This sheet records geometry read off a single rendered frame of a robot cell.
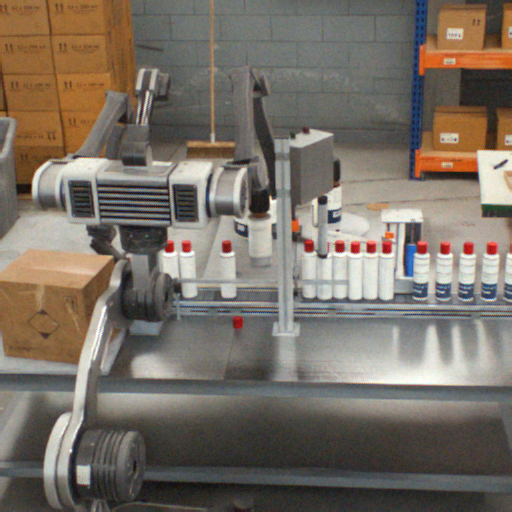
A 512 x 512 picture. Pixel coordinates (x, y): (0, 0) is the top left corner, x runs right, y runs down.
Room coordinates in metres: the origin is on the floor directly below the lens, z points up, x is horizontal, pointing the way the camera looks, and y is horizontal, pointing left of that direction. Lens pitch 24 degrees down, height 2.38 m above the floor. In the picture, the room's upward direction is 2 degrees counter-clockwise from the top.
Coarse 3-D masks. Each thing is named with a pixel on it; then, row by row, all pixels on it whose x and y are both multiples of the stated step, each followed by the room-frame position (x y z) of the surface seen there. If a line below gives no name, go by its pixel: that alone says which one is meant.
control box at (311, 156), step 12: (312, 132) 2.91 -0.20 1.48; (324, 132) 2.90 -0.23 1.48; (300, 144) 2.79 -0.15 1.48; (312, 144) 2.80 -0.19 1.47; (324, 144) 2.85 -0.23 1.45; (300, 156) 2.76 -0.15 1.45; (312, 156) 2.80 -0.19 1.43; (324, 156) 2.85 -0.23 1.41; (300, 168) 2.76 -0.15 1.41; (312, 168) 2.80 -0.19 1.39; (324, 168) 2.85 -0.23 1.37; (300, 180) 2.76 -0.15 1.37; (312, 180) 2.80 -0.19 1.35; (324, 180) 2.85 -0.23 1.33; (300, 192) 2.76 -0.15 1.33; (312, 192) 2.80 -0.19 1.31; (324, 192) 2.85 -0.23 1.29; (300, 204) 2.76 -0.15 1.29
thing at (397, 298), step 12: (180, 300) 2.95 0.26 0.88; (192, 300) 2.94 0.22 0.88; (204, 300) 2.94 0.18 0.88; (216, 300) 2.94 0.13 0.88; (228, 300) 2.93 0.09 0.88; (240, 300) 2.93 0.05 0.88; (252, 300) 2.93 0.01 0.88; (264, 300) 2.92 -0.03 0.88; (276, 300) 2.92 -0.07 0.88; (300, 300) 2.92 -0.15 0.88; (312, 300) 2.91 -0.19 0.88; (336, 300) 2.91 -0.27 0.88; (348, 300) 2.91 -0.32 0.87; (360, 300) 2.90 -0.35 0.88; (372, 300) 2.90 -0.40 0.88; (396, 300) 2.89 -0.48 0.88; (408, 300) 2.89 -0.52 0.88; (432, 300) 2.88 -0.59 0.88; (456, 300) 2.88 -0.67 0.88; (480, 300) 2.87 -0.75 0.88
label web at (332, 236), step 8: (312, 224) 3.15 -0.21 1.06; (312, 232) 3.15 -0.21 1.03; (328, 232) 3.09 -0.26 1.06; (336, 232) 3.07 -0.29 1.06; (328, 240) 3.09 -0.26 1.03; (344, 240) 3.05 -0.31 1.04; (352, 240) 3.03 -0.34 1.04; (360, 240) 3.02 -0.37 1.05; (376, 240) 2.98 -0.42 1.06; (376, 248) 2.98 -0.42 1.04; (392, 248) 2.95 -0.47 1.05
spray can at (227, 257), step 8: (224, 240) 2.98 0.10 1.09; (224, 248) 2.95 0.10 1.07; (224, 256) 2.94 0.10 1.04; (232, 256) 2.95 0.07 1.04; (224, 264) 2.94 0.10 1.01; (232, 264) 2.95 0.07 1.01; (224, 272) 2.94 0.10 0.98; (232, 272) 2.95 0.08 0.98; (224, 288) 2.95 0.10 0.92; (232, 288) 2.95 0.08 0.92; (224, 296) 2.95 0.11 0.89; (232, 296) 2.95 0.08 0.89
